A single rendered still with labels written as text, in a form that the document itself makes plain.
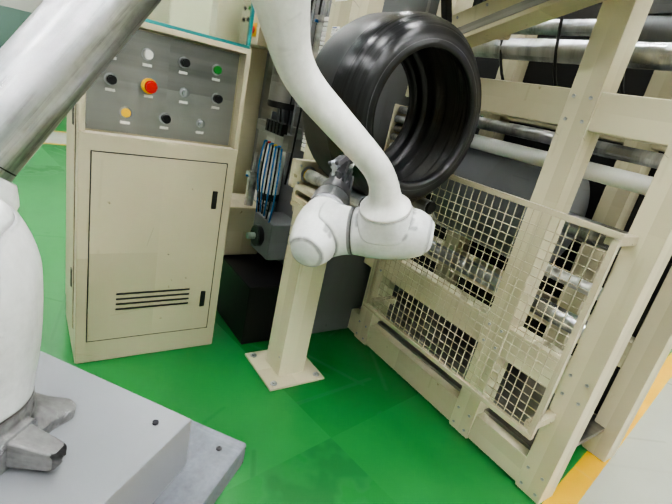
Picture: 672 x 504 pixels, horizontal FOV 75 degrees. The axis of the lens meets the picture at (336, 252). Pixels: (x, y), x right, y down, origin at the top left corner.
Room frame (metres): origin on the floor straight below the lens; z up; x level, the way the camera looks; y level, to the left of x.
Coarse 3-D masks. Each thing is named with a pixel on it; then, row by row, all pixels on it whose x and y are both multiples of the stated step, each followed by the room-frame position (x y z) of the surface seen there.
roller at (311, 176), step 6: (306, 174) 1.52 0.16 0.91; (312, 174) 1.50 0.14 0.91; (318, 174) 1.49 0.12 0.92; (306, 180) 1.53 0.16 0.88; (312, 180) 1.49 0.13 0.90; (318, 180) 1.46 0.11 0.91; (324, 180) 1.44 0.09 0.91; (318, 186) 1.46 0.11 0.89; (354, 192) 1.32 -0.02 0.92; (354, 198) 1.30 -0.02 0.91; (360, 198) 1.28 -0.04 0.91; (354, 204) 1.29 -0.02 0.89
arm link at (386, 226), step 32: (256, 0) 0.70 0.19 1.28; (288, 0) 0.70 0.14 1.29; (288, 32) 0.72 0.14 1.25; (288, 64) 0.74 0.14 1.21; (320, 96) 0.76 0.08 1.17; (352, 128) 0.78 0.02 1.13; (352, 160) 0.80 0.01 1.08; (384, 160) 0.81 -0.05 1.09; (384, 192) 0.81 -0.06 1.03; (352, 224) 0.85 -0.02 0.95; (384, 224) 0.81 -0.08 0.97; (416, 224) 0.83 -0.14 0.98; (384, 256) 0.84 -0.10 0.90; (416, 256) 0.85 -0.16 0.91
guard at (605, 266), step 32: (480, 192) 1.55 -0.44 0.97; (448, 224) 1.62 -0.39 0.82; (576, 224) 1.27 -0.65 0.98; (512, 256) 1.39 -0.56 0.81; (608, 256) 1.18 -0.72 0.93; (416, 288) 1.67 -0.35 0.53; (448, 288) 1.55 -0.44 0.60; (576, 288) 1.22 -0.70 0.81; (384, 320) 1.75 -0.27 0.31; (448, 320) 1.52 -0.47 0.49; (576, 320) 1.18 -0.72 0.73; (480, 352) 1.38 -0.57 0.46; (512, 384) 1.27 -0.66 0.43
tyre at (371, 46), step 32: (352, 32) 1.35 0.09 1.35; (384, 32) 1.27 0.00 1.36; (416, 32) 1.30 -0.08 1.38; (448, 32) 1.37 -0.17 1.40; (320, 64) 1.35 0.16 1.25; (352, 64) 1.25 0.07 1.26; (384, 64) 1.25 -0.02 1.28; (416, 64) 1.66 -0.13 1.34; (448, 64) 1.60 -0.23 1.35; (352, 96) 1.22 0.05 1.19; (416, 96) 1.69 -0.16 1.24; (448, 96) 1.65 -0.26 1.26; (480, 96) 1.50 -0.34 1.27; (320, 128) 1.30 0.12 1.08; (416, 128) 1.71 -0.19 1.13; (448, 128) 1.63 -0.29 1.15; (320, 160) 1.38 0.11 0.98; (416, 160) 1.66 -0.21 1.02; (448, 160) 1.47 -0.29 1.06; (416, 192) 1.39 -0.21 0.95
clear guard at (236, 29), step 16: (176, 0) 1.60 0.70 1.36; (192, 0) 1.63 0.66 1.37; (208, 0) 1.67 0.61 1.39; (224, 0) 1.70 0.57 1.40; (240, 0) 1.74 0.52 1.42; (160, 16) 1.58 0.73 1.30; (176, 16) 1.61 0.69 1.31; (192, 16) 1.64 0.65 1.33; (208, 16) 1.67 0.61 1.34; (224, 16) 1.70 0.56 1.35; (240, 16) 1.74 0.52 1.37; (192, 32) 1.63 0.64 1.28; (208, 32) 1.67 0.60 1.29; (224, 32) 1.71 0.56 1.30; (240, 32) 1.74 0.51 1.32
